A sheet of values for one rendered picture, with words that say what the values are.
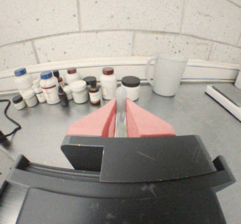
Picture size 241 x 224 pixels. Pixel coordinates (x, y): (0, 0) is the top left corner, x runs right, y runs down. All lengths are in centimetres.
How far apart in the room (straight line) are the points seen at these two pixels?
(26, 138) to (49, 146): 9
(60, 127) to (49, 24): 41
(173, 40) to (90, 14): 38
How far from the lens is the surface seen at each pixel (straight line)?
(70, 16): 54
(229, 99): 56
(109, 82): 38
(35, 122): 42
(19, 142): 39
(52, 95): 44
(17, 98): 51
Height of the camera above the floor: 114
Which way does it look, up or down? 36 degrees down
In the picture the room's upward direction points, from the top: straight up
